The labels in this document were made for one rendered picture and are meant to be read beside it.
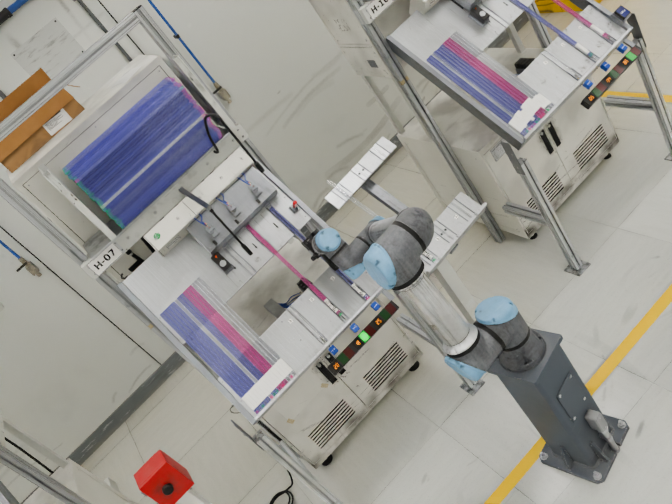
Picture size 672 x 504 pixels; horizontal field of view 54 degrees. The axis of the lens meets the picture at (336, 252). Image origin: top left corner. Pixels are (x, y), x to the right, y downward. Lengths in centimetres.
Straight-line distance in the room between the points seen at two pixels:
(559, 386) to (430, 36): 149
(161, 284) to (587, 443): 159
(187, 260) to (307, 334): 53
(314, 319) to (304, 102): 217
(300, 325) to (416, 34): 129
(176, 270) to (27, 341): 182
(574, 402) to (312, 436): 117
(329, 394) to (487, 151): 125
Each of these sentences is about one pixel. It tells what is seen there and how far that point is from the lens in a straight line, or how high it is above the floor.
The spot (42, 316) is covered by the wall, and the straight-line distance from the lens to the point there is 416.
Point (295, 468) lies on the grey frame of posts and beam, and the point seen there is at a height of 42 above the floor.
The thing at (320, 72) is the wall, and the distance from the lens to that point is 437.
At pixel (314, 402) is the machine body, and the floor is 33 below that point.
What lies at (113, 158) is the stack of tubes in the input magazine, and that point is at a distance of 244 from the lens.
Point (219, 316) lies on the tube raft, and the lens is 245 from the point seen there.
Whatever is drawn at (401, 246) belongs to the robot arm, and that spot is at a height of 116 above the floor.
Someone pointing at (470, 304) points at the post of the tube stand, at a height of 27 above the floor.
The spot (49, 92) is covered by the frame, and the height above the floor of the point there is 188.
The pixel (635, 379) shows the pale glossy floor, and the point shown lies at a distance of 270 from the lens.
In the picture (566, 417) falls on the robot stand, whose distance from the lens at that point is 231.
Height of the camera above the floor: 215
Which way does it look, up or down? 31 degrees down
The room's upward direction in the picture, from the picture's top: 39 degrees counter-clockwise
